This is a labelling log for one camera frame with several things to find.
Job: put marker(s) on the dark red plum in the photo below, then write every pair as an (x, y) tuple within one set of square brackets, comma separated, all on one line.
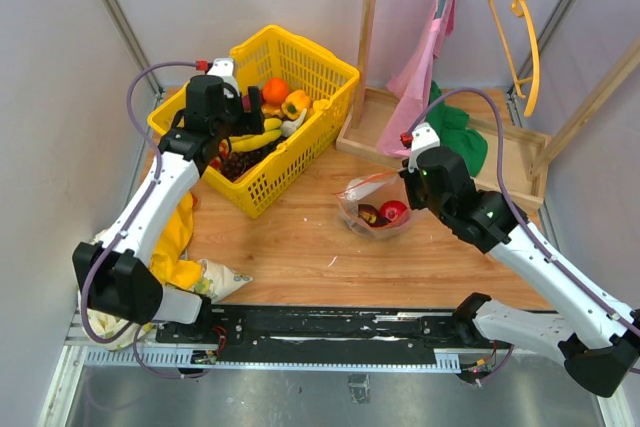
[(371, 216)]

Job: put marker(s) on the green cloth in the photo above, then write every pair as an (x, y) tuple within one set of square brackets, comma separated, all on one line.
[(451, 126)]

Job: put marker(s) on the white garlic bulb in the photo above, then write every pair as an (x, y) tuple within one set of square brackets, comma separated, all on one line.
[(289, 127)]

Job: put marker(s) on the yellow bell pepper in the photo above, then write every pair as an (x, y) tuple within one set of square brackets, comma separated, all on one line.
[(295, 103)]

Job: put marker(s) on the clear zip top bag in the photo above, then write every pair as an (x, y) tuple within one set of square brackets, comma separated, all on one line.
[(375, 206)]

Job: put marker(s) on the dark grape bunch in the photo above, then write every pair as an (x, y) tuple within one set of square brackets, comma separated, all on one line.
[(238, 163)]

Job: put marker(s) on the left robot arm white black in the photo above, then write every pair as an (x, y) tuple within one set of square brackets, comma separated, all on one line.
[(113, 274)]

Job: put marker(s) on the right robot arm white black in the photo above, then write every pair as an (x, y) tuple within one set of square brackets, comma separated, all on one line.
[(594, 336)]

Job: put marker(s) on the red apple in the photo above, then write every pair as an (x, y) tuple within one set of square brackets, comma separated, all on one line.
[(394, 212)]

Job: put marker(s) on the patterned yellow white cloth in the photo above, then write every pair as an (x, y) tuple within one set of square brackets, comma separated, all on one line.
[(170, 265)]

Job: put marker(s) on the wooden clothes rack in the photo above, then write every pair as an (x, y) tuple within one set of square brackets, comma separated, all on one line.
[(526, 155)]

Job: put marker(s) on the yellow plastic basket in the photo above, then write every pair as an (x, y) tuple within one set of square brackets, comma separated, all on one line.
[(303, 64)]

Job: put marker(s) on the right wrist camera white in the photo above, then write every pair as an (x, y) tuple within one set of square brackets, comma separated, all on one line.
[(422, 138)]

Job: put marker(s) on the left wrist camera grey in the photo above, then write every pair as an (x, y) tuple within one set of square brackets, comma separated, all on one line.
[(223, 67)]

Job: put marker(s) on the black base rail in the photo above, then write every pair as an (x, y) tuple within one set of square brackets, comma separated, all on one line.
[(325, 337)]

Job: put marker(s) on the orange fruit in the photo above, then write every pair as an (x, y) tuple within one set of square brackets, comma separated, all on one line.
[(275, 91)]

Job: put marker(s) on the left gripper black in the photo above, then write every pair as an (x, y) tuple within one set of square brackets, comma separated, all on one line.
[(250, 122)]

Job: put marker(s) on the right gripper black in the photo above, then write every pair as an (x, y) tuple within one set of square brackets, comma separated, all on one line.
[(409, 179)]

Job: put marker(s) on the pink shirt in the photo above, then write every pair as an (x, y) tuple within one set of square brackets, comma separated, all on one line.
[(413, 85)]

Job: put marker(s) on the yellow banana bunch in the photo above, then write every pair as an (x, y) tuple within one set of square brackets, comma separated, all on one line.
[(248, 143)]

